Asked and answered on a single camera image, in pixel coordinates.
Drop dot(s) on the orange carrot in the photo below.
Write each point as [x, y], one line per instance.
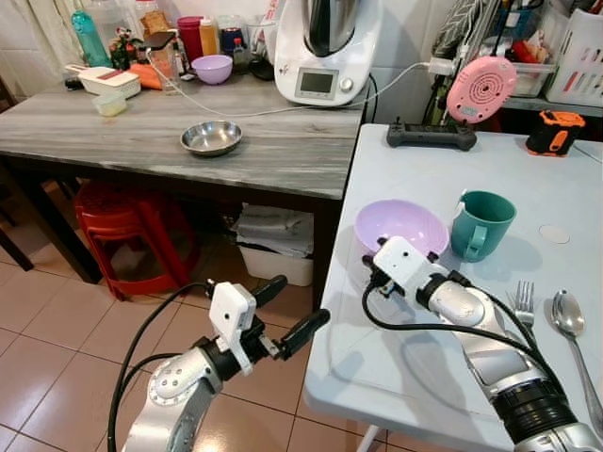
[146, 77]

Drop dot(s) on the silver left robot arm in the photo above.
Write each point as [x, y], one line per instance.
[174, 395]

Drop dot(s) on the white kitchen cooking machine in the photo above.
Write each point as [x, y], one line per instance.
[325, 66]

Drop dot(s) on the small translucent plastic container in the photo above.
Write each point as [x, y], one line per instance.
[110, 104]

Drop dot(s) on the large purple plastic bowl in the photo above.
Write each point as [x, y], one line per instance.
[400, 221]

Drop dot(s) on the clear plastic storage box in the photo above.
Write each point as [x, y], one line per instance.
[532, 80]

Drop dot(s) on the pink round fan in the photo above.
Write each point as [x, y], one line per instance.
[481, 89]

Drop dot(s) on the red plastic stool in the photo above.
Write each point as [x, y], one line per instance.
[132, 231]

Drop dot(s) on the red plastic canister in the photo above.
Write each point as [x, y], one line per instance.
[190, 38]

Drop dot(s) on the orange and black tape measure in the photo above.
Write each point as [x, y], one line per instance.
[556, 132]

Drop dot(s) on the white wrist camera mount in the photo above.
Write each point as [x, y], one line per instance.
[230, 311]
[403, 266]

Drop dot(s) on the teal water bottle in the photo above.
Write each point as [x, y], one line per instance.
[89, 40]

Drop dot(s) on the grey wood-top table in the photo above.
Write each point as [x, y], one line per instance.
[141, 179]

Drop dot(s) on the round white table plug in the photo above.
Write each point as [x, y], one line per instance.
[555, 234]

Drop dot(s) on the white slotted plastic basket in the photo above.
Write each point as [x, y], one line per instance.
[579, 66]

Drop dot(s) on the white storage bin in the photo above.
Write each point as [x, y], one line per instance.
[275, 254]

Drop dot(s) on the white plastic folding table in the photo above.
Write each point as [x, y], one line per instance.
[377, 377]

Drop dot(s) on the silver metal fork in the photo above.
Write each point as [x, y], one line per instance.
[523, 297]

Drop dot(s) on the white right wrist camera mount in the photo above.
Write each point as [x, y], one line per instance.
[403, 266]

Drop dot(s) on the small purple bowl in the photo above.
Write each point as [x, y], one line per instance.
[212, 69]

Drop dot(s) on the white power adapter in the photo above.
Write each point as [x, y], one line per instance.
[441, 67]

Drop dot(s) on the black remote controller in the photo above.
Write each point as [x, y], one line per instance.
[431, 137]

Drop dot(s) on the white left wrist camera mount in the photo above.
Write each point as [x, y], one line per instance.
[230, 311]

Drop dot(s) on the silver metal spoon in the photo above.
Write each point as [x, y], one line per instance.
[568, 313]

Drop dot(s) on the teal plastic mug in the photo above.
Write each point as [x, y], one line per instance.
[490, 218]

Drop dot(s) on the stainless steel bowl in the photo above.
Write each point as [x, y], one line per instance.
[211, 138]

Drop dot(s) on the clear drinking glass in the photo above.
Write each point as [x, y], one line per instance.
[167, 66]

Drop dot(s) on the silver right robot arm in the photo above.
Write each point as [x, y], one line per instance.
[499, 353]

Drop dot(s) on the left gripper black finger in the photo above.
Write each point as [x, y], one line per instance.
[271, 290]
[307, 333]

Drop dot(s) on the orange bottle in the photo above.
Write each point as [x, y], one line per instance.
[208, 40]

